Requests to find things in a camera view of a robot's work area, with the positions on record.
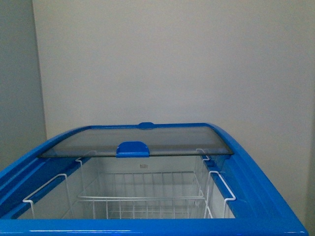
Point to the sliding glass lid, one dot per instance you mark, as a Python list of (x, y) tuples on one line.
[(134, 142), (148, 125)]

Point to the white and blue chest freezer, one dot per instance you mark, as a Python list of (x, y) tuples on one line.
[(259, 209)]

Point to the white wire freezer basket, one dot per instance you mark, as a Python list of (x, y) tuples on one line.
[(177, 187)]

